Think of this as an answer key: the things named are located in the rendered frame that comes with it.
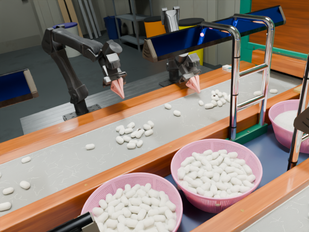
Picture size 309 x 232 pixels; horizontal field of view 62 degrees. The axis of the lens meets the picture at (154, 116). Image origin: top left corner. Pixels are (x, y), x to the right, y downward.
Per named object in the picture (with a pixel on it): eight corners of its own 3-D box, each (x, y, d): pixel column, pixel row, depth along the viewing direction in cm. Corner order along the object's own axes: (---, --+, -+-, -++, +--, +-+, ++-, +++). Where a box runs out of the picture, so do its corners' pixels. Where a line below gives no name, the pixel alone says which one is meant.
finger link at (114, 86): (135, 90, 105) (125, 72, 108) (119, 95, 103) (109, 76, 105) (132, 98, 111) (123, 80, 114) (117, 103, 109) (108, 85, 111)
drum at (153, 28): (174, 53, 440) (171, 16, 411) (155, 58, 425) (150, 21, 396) (162, 49, 469) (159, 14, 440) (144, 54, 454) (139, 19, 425)
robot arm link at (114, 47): (127, 49, 108) (107, 28, 108) (115, 55, 102) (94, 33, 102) (115, 66, 116) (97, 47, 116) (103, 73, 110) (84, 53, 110)
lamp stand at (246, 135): (198, 129, 111) (194, 21, 89) (232, 114, 119) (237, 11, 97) (230, 151, 97) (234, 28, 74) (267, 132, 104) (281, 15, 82)
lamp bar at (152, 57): (142, 58, 87) (139, 36, 84) (269, 22, 111) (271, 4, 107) (153, 63, 81) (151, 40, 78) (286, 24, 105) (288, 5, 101)
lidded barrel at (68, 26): (58, 55, 518) (49, 26, 490) (80, 49, 538) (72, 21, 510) (65, 60, 481) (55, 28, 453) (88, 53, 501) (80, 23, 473)
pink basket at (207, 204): (156, 196, 82) (152, 174, 77) (199, 151, 98) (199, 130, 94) (237, 240, 66) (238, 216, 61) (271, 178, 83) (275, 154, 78)
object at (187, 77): (206, 88, 118) (196, 71, 120) (193, 92, 115) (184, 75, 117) (200, 94, 124) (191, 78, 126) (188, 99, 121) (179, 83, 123)
